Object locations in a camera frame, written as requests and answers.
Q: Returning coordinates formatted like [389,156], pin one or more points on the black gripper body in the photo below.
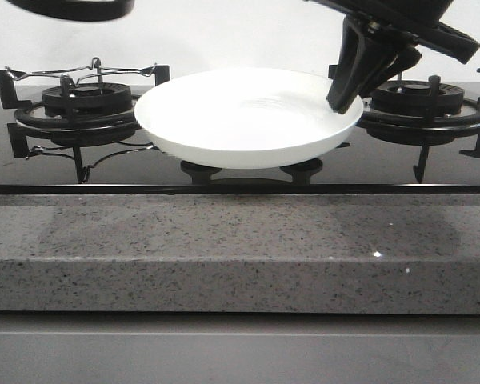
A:
[419,19]

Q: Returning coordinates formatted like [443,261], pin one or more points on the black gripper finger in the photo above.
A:
[362,54]
[403,60]

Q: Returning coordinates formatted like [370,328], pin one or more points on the white round plate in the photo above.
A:
[245,118]

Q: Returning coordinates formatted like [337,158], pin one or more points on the black frying pan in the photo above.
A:
[79,11]

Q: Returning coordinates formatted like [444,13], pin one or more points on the right black gas burner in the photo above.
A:
[415,110]

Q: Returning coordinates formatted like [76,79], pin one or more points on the black gas burner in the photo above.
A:
[415,110]
[91,108]

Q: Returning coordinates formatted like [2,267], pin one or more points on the right black pan support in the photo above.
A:
[368,159]

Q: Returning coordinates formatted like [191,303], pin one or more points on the black pan support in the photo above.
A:
[74,141]
[368,159]

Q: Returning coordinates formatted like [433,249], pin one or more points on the left black gas burner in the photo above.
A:
[91,108]

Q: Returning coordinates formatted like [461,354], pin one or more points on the left black pan support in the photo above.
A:
[74,141]

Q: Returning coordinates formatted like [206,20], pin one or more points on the black glass gas cooktop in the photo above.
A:
[135,165]

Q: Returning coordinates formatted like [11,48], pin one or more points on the wire pan trivet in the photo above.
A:
[76,75]

